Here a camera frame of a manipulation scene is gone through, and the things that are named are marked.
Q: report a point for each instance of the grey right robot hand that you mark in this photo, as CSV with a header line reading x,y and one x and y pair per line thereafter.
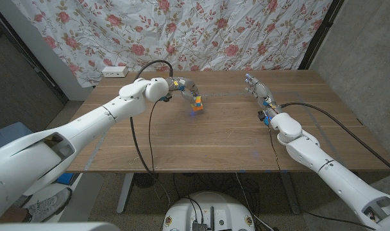
x,y
262,91

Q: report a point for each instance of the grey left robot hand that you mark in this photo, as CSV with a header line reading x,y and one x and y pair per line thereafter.
x,y
187,86

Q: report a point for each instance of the multicolour Rubik's cube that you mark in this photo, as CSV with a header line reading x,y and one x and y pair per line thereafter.
x,y
198,106

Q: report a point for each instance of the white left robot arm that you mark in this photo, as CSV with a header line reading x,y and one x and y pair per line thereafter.
x,y
86,122

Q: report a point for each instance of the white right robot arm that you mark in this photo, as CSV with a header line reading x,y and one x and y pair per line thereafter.
x,y
320,163

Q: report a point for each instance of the floral backdrop cloth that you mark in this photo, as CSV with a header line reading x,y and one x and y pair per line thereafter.
x,y
182,32

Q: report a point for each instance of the white power strip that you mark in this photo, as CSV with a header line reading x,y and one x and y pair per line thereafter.
x,y
115,71

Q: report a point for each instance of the black backdrop stand pole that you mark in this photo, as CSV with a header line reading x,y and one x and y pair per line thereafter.
x,y
320,32

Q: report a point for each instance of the black round floor base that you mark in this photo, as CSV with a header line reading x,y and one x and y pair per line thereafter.
x,y
145,179

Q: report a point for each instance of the grey table leg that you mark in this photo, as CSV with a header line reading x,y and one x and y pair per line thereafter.
x,y
291,195

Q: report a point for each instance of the white robot torso base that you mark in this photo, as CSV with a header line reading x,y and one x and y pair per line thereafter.
x,y
182,211

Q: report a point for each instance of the white table leg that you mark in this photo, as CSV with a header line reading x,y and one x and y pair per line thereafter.
x,y
124,195

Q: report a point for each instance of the white floor platform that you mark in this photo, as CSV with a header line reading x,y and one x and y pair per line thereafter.
x,y
86,199

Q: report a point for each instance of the blue plastic pad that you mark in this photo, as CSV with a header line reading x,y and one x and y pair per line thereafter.
x,y
65,178

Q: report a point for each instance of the grey sneaker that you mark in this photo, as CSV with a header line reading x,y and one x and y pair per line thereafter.
x,y
50,205

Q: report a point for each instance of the blue-grey box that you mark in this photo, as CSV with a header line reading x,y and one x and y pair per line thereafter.
x,y
5,134

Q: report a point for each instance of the person's leg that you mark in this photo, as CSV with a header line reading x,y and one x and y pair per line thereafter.
x,y
12,215

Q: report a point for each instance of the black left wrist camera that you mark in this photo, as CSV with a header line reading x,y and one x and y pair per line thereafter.
x,y
166,97

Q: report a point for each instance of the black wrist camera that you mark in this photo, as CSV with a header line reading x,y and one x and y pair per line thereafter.
x,y
166,97
262,115

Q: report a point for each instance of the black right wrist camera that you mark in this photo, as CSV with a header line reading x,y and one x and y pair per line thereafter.
x,y
262,115

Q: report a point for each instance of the black door frame strip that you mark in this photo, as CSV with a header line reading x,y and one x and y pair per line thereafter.
x,y
28,56

